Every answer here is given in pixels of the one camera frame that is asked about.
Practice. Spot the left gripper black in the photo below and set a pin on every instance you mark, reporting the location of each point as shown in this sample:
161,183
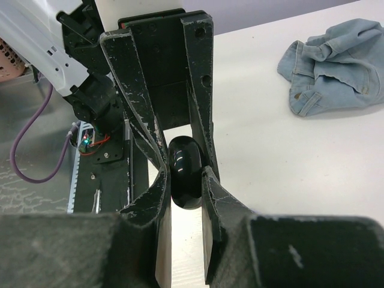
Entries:
164,67

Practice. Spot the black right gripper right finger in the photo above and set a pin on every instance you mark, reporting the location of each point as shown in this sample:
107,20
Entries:
244,249

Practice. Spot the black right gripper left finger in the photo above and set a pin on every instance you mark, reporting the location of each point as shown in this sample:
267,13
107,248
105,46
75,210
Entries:
131,248

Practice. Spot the black earbud charging case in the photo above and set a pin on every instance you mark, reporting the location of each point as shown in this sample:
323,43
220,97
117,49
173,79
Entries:
186,161

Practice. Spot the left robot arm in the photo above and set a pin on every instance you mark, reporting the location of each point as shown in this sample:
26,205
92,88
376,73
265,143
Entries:
61,39

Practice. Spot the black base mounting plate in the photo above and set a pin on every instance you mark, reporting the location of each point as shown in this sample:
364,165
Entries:
112,171

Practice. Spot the pink perforated basket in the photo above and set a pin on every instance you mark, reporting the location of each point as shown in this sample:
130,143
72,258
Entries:
11,64

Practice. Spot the blue crumpled cloth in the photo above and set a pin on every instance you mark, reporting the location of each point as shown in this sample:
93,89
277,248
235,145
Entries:
341,69

